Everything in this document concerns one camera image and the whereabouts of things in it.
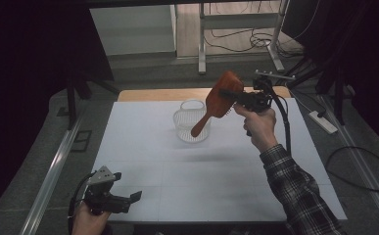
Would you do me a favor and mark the black square floor plate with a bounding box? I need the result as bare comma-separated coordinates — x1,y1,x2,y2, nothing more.
70,129,93,153

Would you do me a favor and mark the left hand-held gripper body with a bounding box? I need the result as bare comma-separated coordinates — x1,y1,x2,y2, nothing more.
82,165,132,216

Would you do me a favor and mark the black curtain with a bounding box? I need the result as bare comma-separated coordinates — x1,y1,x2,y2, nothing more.
281,0,379,155
0,0,115,226

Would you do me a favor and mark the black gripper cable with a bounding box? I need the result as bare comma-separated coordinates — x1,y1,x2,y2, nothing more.
264,79,293,155
67,171,97,235

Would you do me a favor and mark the white plastic mesh basket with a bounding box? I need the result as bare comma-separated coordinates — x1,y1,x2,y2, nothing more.
172,99,213,144

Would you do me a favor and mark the person's left hand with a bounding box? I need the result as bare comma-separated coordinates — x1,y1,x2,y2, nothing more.
71,201,113,235

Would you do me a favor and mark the white metal desk frame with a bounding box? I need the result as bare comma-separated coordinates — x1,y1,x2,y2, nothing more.
197,0,291,76

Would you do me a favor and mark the black looped floor cable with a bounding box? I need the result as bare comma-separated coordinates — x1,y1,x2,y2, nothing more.
325,145,379,194

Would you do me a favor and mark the aluminium floor rail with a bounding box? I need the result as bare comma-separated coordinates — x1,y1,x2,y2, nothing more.
317,94,379,233
19,101,90,235

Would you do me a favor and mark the wooden paddle hairbrush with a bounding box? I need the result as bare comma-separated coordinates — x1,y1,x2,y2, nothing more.
190,70,246,138

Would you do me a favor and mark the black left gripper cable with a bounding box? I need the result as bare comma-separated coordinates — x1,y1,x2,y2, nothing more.
67,171,97,235

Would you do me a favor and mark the tangle of black floor cables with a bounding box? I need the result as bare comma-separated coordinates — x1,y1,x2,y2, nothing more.
204,0,304,59

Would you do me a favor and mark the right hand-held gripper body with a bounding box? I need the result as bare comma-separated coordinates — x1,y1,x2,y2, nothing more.
241,69,297,115

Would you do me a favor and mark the white power strip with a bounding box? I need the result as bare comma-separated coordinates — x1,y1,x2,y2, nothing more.
308,110,339,135

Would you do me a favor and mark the white panel board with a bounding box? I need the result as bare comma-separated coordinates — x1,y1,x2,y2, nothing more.
89,4,177,57

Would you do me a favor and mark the person's right hand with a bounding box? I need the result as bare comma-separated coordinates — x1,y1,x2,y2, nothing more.
233,103,279,154

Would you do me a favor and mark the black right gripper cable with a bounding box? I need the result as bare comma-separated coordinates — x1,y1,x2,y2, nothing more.
264,79,293,155

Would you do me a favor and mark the black metal stand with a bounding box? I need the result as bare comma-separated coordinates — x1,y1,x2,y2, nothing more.
64,72,121,131
274,55,357,126

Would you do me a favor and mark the white table mat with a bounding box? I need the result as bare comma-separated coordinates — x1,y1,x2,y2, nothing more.
91,97,349,223

